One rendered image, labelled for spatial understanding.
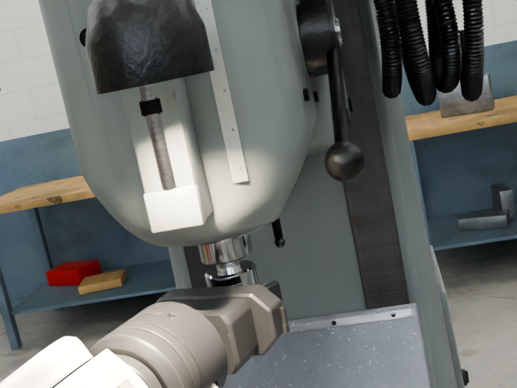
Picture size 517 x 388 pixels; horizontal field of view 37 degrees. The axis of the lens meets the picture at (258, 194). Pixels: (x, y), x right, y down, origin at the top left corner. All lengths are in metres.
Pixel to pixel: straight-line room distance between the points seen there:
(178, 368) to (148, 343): 0.03
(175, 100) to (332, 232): 0.55
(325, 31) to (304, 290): 0.51
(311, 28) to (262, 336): 0.26
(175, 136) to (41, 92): 4.78
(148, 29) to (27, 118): 4.96
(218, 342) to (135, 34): 0.26
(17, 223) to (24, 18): 1.40
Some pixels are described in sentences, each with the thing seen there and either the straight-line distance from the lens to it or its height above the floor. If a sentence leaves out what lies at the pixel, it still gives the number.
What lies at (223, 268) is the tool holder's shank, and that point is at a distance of 0.68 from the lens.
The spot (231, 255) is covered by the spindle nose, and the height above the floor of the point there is 1.29.
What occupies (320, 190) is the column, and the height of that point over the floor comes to 1.25.
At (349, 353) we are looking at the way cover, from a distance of 1.09.
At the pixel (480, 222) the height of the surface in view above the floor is 0.28.
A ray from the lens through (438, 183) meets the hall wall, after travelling 4.96.
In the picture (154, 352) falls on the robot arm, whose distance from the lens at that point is 0.54.
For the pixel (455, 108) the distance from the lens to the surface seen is 4.38.
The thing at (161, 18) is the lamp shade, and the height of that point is 1.48.
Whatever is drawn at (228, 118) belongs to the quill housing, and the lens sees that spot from 0.57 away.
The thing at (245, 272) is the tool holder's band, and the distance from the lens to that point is 0.68.
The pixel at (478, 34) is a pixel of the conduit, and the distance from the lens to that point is 0.84.
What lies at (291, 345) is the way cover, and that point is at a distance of 1.10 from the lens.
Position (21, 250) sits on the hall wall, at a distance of 5.60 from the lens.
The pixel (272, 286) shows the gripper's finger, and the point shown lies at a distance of 0.70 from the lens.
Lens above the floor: 1.45
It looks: 11 degrees down
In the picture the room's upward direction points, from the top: 12 degrees counter-clockwise
